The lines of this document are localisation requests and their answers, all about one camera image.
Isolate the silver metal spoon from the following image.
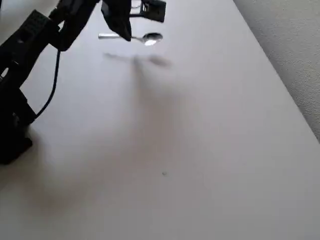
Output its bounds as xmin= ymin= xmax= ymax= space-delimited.
xmin=97 ymin=32 xmax=164 ymax=47

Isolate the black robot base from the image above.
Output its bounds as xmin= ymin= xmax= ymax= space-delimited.
xmin=0 ymin=84 xmax=38 ymax=166

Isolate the black camera box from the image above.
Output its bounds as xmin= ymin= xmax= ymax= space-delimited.
xmin=129 ymin=0 xmax=167 ymax=24

